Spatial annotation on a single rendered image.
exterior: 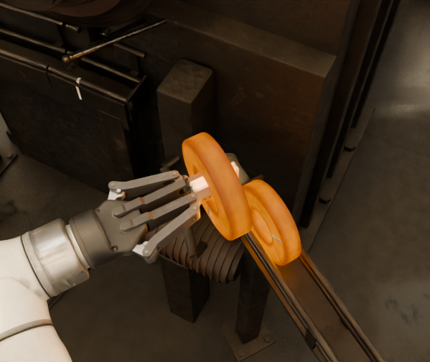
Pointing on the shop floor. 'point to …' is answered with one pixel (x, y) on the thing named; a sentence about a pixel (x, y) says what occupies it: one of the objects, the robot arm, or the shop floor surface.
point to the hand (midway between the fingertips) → (214, 180)
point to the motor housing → (173, 287)
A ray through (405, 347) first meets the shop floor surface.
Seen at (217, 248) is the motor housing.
